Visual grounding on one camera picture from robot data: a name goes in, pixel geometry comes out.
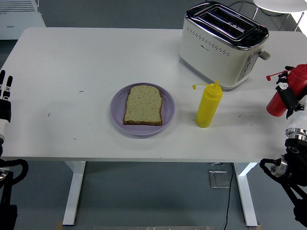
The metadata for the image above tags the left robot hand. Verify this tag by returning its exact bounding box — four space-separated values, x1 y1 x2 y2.
0 69 13 138

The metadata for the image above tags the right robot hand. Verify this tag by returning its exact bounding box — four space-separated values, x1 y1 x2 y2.
275 66 307 132

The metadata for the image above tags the red squeeze bottle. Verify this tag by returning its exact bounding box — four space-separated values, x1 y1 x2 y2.
266 63 307 118

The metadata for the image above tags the speckled bread slice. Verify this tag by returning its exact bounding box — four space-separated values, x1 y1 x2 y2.
123 85 164 126

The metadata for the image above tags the white slatted appliance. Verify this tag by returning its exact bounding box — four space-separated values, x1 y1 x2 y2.
0 0 47 40

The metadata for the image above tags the yellow squeeze bottle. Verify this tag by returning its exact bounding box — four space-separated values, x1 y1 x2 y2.
191 79 223 128

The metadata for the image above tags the white table leg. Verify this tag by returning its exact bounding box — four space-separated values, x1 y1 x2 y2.
62 161 86 226
234 162 259 228

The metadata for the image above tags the metal floor socket plate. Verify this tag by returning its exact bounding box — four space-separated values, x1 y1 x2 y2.
208 170 230 189

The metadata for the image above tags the white chrome toaster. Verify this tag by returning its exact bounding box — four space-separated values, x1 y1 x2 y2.
179 1 271 91

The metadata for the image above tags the purple plate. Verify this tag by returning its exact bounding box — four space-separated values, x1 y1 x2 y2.
110 82 176 137

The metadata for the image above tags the white round side table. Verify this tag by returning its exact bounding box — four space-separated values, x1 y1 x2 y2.
251 0 307 32

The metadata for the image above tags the thin black floor cable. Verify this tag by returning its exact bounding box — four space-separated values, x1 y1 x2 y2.
224 163 235 230

